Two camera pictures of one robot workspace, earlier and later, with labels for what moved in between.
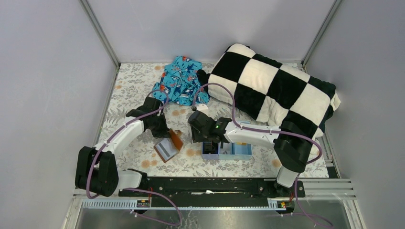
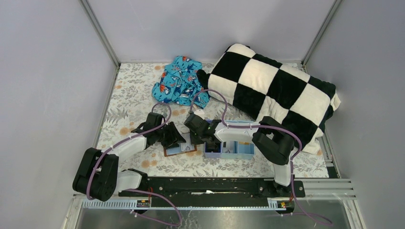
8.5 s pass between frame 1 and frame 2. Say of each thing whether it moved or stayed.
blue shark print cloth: stayed
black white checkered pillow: stayed
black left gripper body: moved
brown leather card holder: moved
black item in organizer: stayed
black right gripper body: stayed
